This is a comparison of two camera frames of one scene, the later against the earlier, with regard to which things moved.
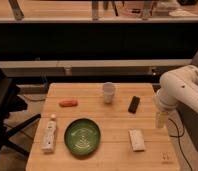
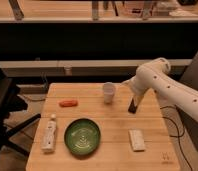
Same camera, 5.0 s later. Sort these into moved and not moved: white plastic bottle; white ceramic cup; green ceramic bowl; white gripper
Moved: white gripper
Not moved: green ceramic bowl; white plastic bottle; white ceramic cup
